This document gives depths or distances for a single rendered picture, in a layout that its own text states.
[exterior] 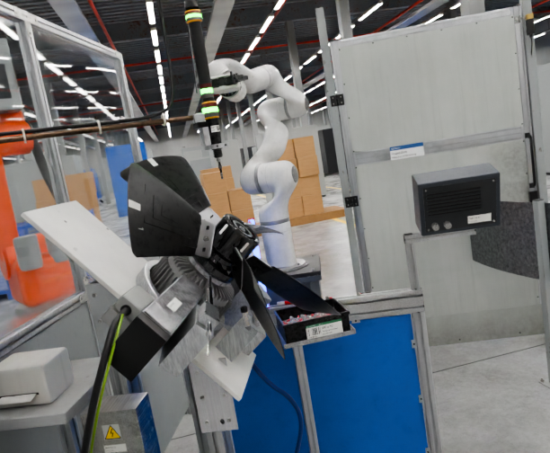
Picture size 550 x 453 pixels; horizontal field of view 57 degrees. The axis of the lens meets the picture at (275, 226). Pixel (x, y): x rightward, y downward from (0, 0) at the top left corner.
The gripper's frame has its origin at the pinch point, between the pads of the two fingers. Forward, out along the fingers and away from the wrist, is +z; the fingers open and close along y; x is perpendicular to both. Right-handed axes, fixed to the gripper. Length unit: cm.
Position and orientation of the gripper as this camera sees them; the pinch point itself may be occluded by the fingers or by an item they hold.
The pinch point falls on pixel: (217, 79)
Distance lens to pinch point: 163.4
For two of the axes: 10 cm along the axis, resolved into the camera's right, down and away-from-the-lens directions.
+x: -1.6, -9.8, -1.4
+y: -9.8, 1.4, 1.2
